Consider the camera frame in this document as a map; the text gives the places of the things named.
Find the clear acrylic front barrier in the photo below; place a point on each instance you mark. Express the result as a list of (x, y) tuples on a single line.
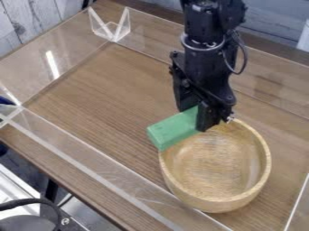
[(74, 145)]

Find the clear acrylic corner bracket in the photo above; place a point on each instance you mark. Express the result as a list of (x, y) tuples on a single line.
[(110, 31)]

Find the black table leg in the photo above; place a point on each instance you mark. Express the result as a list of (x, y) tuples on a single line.
[(52, 190)]

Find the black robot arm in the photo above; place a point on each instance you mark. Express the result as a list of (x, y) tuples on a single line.
[(211, 23)]

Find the green rectangular block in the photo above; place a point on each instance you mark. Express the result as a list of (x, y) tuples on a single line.
[(175, 129)]

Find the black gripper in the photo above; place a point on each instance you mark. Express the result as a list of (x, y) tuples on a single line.
[(201, 69)]

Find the brown wooden bowl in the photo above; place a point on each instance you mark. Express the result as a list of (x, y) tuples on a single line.
[(217, 169)]

